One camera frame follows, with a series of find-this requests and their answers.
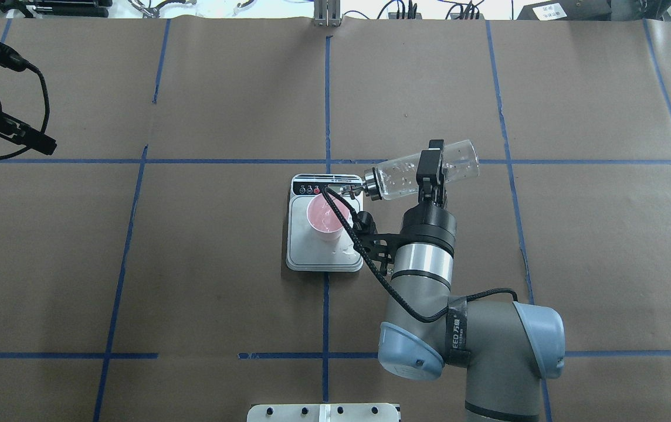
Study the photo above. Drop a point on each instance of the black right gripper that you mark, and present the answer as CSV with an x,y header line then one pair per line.
x,y
429,227

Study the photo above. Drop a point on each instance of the glass sauce bottle metal spout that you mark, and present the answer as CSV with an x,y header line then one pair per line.
x,y
424,174

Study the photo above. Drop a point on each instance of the pink paper cup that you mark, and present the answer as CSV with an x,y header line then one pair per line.
x,y
323,220

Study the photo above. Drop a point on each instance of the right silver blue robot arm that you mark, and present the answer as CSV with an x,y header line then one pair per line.
x,y
506,347

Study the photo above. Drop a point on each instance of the digital kitchen scale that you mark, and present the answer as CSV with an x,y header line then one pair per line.
x,y
307,249

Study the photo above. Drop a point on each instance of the aluminium frame post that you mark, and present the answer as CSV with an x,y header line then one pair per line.
x,y
327,13

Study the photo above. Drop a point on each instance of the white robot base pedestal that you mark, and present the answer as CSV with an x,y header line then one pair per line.
x,y
325,412

